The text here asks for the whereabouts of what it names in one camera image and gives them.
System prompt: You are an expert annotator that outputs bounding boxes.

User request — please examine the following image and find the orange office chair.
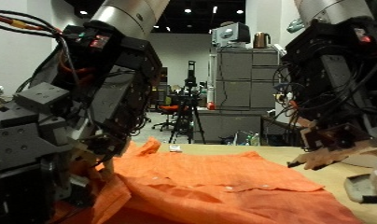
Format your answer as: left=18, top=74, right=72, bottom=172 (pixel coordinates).
left=151, top=104, right=186, bottom=132

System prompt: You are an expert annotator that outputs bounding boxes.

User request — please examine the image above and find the copper kettle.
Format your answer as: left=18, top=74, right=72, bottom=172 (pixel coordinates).
left=253, top=31, right=273, bottom=49

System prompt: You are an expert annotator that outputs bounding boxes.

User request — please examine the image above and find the red cable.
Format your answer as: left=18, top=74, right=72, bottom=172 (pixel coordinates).
left=0, top=12, right=57, bottom=32

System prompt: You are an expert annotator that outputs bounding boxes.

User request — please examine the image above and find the tall grey filing cabinet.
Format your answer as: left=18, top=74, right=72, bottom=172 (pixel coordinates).
left=215, top=46, right=280, bottom=111

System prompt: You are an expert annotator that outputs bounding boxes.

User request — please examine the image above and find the black cable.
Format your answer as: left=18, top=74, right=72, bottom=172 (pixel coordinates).
left=0, top=21, right=59, bottom=39
left=0, top=8, right=63, bottom=33

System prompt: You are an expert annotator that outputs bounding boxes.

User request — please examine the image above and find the orange button-up shirt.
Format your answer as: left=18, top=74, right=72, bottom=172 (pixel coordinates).
left=50, top=136, right=366, bottom=224

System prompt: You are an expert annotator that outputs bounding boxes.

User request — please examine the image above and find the low grey cabinet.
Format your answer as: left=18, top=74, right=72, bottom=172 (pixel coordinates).
left=194, top=106, right=264, bottom=144

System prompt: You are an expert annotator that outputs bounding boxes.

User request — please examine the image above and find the black camera tripod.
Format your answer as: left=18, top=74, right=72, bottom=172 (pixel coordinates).
left=167, top=60, right=207, bottom=145

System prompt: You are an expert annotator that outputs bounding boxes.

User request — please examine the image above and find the grey box appliance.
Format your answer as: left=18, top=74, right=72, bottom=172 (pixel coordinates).
left=211, top=21, right=252, bottom=49

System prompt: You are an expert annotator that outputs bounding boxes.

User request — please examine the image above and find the black side desk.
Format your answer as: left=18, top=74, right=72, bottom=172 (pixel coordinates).
left=260, top=115, right=304, bottom=147

